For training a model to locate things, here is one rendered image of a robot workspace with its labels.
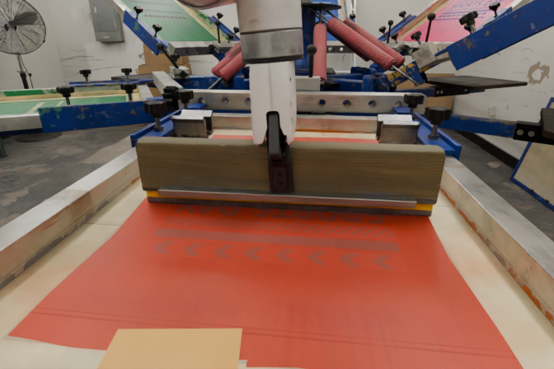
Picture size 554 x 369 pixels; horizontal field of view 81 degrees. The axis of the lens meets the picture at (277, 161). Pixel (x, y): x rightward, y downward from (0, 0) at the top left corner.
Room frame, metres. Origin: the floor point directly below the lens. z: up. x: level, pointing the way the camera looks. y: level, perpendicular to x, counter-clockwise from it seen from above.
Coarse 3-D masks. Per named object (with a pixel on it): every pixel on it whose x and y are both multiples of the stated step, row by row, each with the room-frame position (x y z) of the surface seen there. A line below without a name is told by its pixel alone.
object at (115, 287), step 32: (128, 224) 0.37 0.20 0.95; (160, 224) 0.37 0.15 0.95; (96, 256) 0.31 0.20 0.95; (128, 256) 0.31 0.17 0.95; (160, 256) 0.31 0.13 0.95; (64, 288) 0.26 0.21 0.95; (96, 288) 0.26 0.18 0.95; (128, 288) 0.26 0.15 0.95; (160, 288) 0.26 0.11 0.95; (192, 288) 0.26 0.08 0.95; (224, 288) 0.26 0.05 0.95; (256, 288) 0.26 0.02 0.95; (32, 320) 0.22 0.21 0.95; (64, 320) 0.22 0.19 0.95; (96, 320) 0.22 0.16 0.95; (128, 320) 0.22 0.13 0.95; (160, 320) 0.22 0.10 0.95; (192, 320) 0.22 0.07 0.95; (224, 320) 0.22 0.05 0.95
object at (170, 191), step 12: (168, 192) 0.41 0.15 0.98; (180, 192) 0.40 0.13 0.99; (192, 192) 0.40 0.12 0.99; (204, 192) 0.40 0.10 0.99; (216, 192) 0.40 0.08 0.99; (228, 192) 0.40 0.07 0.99; (240, 192) 0.40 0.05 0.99; (252, 192) 0.40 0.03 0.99; (264, 192) 0.40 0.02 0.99; (300, 192) 0.40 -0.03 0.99; (336, 204) 0.38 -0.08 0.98; (348, 204) 0.38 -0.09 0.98; (360, 204) 0.38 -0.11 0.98; (372, 204) 0.38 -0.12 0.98; (384, 204) 0.38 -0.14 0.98; (396, 204) 0.37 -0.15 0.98; (408, 204) 0.37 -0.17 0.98
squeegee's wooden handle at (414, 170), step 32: (160, 160) 0.42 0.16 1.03; (192, 160) 0.42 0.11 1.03; (224, 160) 0.41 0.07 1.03; (256, 160) 0.41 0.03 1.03; (320, 160) 0.40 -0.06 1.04; (352, 160) 0.39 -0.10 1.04; (384, 160) 0.39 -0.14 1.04; (416, 160) 0.38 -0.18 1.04; (320, 192) 0.40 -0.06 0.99; (352, 192) 0.39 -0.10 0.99; (384, 192) 0.39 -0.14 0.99; (416, 192) 0.38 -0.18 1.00
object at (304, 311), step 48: (432, 240) 0.34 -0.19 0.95; (288, 288) 0.26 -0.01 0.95; (336, 288) 0.26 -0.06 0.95; (384, 288) 0.26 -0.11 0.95; (432, 288) 0.26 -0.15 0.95; (288, 336) 0.20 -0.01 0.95; (336, 336) 0.20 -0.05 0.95; (384, 336) 0.20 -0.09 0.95; (432, 336) 0.20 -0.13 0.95; (480, 336) 0.20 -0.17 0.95
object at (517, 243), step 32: (224, 128) 0.85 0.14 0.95; (320, 128) 0.83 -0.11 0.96; (352, 128) 0.82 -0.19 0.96; (128, 160) 0.52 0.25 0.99; (448, 160) 0.52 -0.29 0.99; (64, 192) 0.39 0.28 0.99; (96, 192) 0.41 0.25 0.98; (448, 192) 0.45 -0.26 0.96; (480, 192) 0.39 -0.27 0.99; (32, 224) 0.31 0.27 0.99; (64, 224) 0.35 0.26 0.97; (480, 224) 0.35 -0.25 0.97; (512, 224) 0.31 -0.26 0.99; (0, 256) 0.26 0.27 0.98; (32, 256) 0.30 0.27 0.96; (512, 256) 0.28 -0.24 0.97; (544, 256) 0.26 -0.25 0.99; (0, 288) 0.25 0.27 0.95; (544, 288) 0.23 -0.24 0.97
